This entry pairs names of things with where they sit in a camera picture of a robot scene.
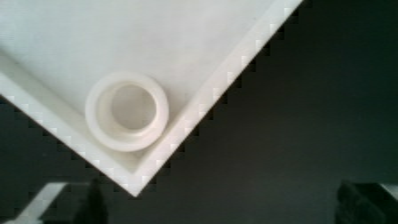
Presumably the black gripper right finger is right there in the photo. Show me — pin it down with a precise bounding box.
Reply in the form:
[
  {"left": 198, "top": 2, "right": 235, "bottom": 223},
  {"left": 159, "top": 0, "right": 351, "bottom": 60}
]
[{"left": 335, "top": 181, "right": 398, "bottom": 224}]

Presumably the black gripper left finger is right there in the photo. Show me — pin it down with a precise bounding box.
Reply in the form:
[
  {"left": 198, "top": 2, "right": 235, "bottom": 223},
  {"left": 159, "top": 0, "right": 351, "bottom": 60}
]
[{"left": 10, "top": 180, "right": 109, "bottom": 224}]

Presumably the white square tabletop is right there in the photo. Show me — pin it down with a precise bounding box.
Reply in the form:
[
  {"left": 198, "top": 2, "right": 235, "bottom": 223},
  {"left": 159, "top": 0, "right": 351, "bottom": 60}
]
[{"left": 0, "top": 0, "right": 304, "bottom": 194}]

